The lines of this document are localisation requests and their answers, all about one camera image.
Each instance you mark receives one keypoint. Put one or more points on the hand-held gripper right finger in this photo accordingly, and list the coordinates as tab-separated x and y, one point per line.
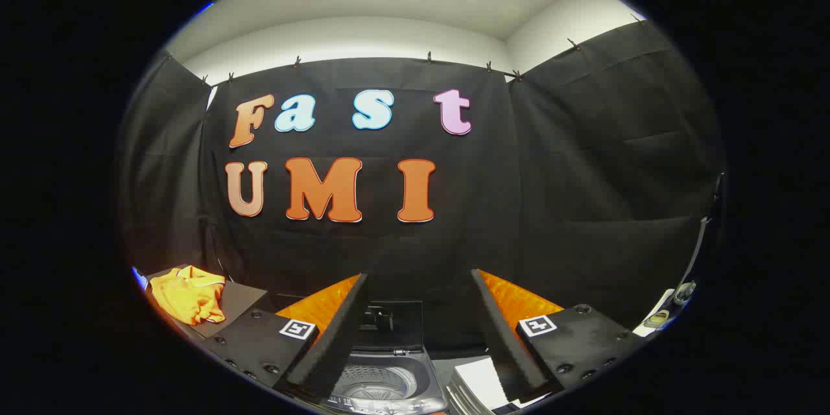
502	343

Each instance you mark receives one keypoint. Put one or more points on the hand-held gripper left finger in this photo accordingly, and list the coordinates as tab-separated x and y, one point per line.
337	343

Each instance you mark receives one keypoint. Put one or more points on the grey washing machine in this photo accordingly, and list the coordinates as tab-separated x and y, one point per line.
382	384

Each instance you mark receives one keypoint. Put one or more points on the yellow polo shirt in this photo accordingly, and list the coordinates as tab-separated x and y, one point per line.
188	298

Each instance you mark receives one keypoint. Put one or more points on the white paper sheet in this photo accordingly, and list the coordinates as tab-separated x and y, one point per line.
483	379
652	334

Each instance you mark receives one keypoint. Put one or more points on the grey flat board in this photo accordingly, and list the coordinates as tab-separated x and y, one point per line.
243	301

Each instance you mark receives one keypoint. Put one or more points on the black backdrop cloth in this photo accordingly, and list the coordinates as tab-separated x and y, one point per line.
519	207

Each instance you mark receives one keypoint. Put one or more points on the small olive device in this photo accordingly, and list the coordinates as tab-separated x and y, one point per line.
657	320

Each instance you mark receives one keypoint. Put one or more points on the row of small black clips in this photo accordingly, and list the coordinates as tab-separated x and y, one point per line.
428	56

